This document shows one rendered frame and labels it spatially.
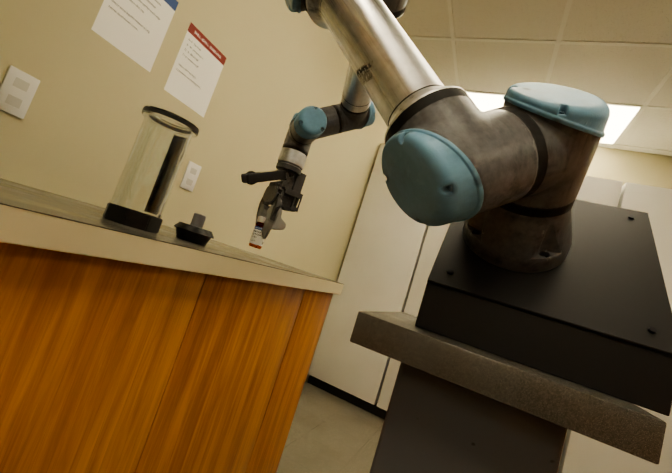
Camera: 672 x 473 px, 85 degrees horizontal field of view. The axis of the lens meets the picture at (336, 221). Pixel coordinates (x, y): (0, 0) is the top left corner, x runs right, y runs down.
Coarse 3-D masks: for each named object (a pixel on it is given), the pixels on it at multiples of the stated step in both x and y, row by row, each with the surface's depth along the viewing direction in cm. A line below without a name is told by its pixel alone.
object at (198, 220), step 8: (200, 216) 84; (176, 224) 82; (184, 224) 81; (192, 224) 84; (200, 224) 84; (176, 232) 82; (184, 232) 81; (192, 232) 81; (200, 232) 81; (208, 232) 83; (192, 240) 82; (200, 240) 82; (208, 240) 85
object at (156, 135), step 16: (144, 112) 70; (144, 128) 70; (160, 128) 69; (176, 128) 71; (144, 144) 69; (160, 144) 69; (176, 144) 71; (128, 160) 70; (144, 160) 69; (160, 160) 70; (176, 160) 72; (128, 176) 68; (144, 176) 68; (160, 176) 70; (176, 176) 74; (128, 192) 68; (144, 192) 68; (160, 192) 70; (128, 208) 67; (144, 208) 69; (160, 208) 72
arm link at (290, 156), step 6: (282, 150) 102; (288, 150) 101; (294, 150) 101; (282, 156) 101; (288, 156) 100; (294, 156) 101; (300, 156) 101; (306, 156) 104; (288, 162) 100; (294, 162) 101; (300, 162) 102; (300, 168) 103
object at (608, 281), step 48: (576, 240) 57; (624, 240) 56; (432, 288) 52; (480, 288) 50; (528, 288) 50; (576, 288) 49; (624, 288) 49; (480, 336) 49; (528, 336) 47; (576, 336) 45; (624, 336) 43; (624, 384) 43
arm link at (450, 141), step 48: (288, 0) 60; (336, 0) 52; (384, 48) 47; (384, 96) 46; (432, 96) 41; (432, 144) 38; (480, 144) 38; (528, 144) 40; (432, 192) 39; (480, 192) 38
